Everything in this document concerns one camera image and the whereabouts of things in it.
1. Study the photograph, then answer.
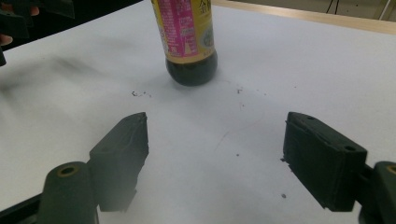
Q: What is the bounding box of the wooden table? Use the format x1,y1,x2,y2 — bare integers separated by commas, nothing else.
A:
211,0,396,36

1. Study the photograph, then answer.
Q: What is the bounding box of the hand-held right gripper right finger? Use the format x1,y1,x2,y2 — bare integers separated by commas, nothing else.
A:
281,111,369,213

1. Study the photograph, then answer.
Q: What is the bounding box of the black floor cable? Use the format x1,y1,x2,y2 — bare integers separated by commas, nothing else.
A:
325,0,344,15

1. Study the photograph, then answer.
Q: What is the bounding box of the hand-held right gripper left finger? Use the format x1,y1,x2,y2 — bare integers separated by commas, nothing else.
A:
88,111,150,213

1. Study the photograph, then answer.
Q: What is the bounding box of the dark soy sauce bottle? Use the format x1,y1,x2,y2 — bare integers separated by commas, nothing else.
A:
150,0,219,88

